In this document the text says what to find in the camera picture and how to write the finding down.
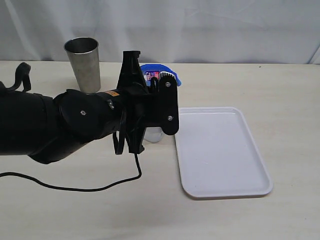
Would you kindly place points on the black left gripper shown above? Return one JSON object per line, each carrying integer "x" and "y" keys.
{"x": 148, "y": 110}

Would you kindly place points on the blue plastic container lid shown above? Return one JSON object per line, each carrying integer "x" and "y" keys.
{"x": 154, "y": 70}

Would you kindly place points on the stainless steel cup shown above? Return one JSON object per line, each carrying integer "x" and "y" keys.
{"x": 83, "y": 55}

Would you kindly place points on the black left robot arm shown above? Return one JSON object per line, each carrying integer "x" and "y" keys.
{"x": 49, "y": 129}

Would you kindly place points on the clear plastic tall container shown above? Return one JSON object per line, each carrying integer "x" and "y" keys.
{"x": 153, "y": 134}

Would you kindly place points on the white rectangular plastic tray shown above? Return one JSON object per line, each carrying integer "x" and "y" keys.
{"x": 217, "y": 155}

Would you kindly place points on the white backdrop curtain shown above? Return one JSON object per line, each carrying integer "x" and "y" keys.
{"x": 165, "y": 31}

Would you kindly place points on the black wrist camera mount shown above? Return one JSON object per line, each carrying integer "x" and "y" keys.
{"x": 130, "y": 73}

